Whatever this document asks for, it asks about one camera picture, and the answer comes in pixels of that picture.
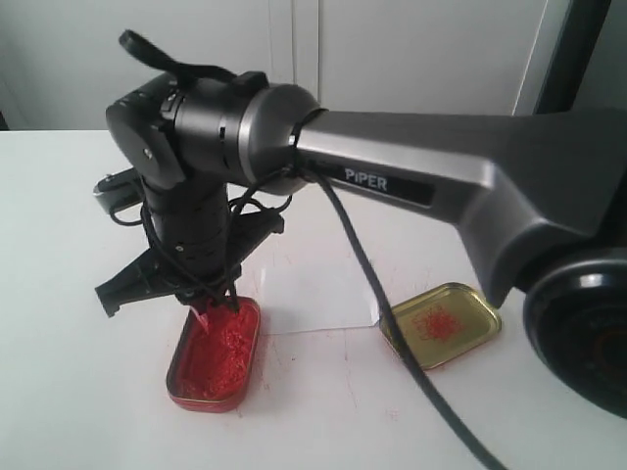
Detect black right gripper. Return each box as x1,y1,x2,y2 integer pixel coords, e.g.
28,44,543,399
95,176,285,328

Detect red plastic stamp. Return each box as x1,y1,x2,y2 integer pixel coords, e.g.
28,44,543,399
190,302,214,335

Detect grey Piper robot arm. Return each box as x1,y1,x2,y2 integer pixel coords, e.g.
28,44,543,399
94,67,626,416

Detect red ink pad tin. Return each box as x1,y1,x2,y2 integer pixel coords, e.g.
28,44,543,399
166,297,261,413

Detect white paper sheet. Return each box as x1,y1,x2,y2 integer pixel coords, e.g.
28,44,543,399
248,258,378,335

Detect gold tin lid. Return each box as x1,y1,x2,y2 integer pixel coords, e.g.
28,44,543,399
392,282,502,370

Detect grey cabinet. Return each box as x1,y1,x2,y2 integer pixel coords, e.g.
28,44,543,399
0,0,627,132

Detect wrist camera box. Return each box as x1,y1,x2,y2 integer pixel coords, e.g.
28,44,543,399
93,168,144,215

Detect black cable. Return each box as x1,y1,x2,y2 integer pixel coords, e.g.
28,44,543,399
293,161,510,470

